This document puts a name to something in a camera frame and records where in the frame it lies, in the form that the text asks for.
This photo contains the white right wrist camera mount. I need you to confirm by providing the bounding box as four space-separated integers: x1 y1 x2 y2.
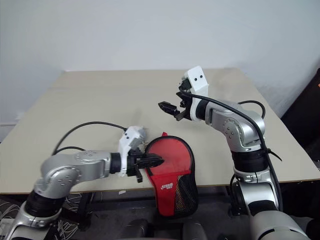
184 65 210 121

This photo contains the black table frame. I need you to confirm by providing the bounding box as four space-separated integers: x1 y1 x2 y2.
77 191 98 231

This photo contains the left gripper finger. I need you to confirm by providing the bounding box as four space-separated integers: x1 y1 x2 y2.
140 159 165 170
140 153 163 162

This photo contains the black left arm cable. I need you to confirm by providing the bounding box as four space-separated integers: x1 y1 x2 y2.
51 121 129 156

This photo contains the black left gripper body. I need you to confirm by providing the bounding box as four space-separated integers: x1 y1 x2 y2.
126 147 146 184

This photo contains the red black paddle case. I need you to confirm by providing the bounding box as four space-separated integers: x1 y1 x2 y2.
144 131 200 218

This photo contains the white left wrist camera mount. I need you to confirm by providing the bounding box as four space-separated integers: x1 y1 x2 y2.
117 125 148 178

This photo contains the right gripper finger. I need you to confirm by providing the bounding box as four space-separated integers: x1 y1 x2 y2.
178 77 191 93
157 100 182 118

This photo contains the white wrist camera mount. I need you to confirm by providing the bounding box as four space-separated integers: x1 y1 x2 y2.
184 65 210 121
117 125 148 178

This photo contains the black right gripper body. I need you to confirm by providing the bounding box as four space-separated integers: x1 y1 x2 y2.
175 84 195 122

